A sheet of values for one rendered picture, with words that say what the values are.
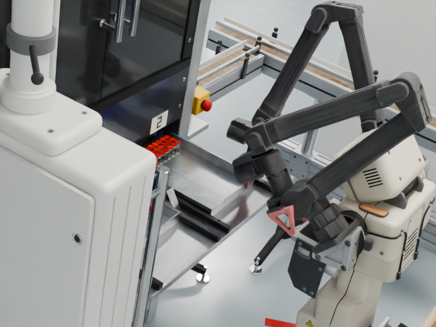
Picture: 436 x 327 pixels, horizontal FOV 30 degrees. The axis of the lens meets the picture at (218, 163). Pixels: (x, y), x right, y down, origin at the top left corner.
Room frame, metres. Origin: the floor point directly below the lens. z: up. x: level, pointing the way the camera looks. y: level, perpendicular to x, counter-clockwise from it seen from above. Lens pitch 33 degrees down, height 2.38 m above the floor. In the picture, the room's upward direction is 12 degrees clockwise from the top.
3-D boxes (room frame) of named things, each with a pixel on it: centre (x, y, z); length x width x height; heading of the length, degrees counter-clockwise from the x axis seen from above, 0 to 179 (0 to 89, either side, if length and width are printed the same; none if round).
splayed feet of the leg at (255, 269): (3.01, -0.36, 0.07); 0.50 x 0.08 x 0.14; 152
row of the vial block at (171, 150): (2.22, 0.18, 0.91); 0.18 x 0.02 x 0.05; 153
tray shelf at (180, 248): (2.01, 0.15, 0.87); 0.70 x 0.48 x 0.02; 152
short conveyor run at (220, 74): (2.79, 0.11, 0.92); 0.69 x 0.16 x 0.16; 152
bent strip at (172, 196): (1.97, 0.07, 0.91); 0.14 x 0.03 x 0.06; 61
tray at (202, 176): (2.17, 0.08, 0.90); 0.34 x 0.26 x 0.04; 63
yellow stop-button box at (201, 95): (2.47, 0.12, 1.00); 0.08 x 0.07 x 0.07; 62
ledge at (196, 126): (2.50, 0.15, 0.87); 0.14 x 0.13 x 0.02; 62
